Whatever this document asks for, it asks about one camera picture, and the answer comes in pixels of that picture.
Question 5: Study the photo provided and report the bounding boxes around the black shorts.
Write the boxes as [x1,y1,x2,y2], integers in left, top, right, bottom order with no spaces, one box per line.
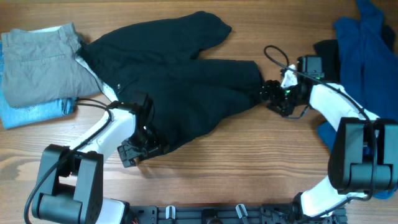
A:
[78,11,264,150]

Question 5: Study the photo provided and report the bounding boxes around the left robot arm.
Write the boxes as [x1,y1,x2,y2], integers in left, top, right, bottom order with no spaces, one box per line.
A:
[24,93,168,223]

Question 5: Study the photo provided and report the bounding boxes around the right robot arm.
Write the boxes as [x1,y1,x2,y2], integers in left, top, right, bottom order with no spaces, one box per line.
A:
[262,55,397,222]

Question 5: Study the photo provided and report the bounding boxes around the black garment under blue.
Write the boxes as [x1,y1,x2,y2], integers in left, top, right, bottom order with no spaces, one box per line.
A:
[313,25,396,83]

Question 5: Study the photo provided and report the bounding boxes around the dark blue garment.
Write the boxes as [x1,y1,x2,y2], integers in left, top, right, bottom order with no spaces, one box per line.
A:
[316,0,398,200]

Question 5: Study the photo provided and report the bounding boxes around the folded grey trousers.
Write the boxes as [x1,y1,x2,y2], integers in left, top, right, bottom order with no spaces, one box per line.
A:
[1,23,100,108]

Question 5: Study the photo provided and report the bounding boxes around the folded light blue jeans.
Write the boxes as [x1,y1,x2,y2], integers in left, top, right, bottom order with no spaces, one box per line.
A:
[1,42,76,129]

